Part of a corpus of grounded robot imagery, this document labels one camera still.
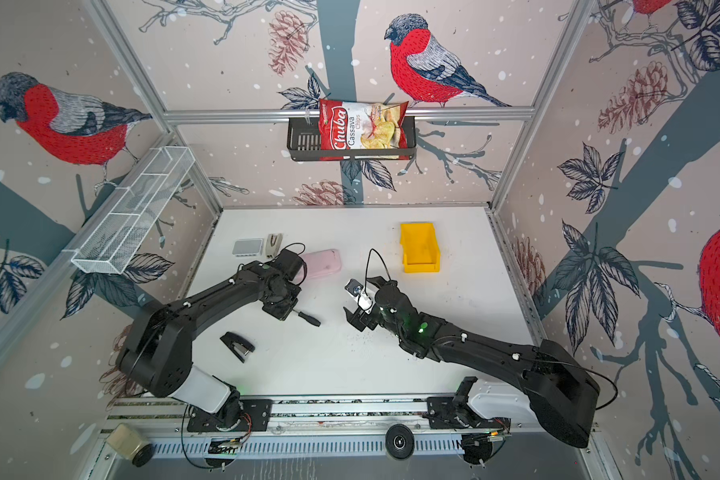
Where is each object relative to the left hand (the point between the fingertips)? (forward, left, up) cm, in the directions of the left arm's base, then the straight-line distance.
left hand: (298, 302), depth 87 cm
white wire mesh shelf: (+15, +42, +25) cm, 51 cm away
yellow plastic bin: (+26, -41, -7) cm, 49 cm away
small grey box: (+25, +23, -5) cm, 35 cm away
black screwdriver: (-4, -4, -2) cm, 6 cm away
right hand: (-3, -17, +8) cm, 19 cm away
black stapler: (-11, +16, -4) cm, 20 cm away
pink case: (+18, -6, -5) cm, 19 cm away
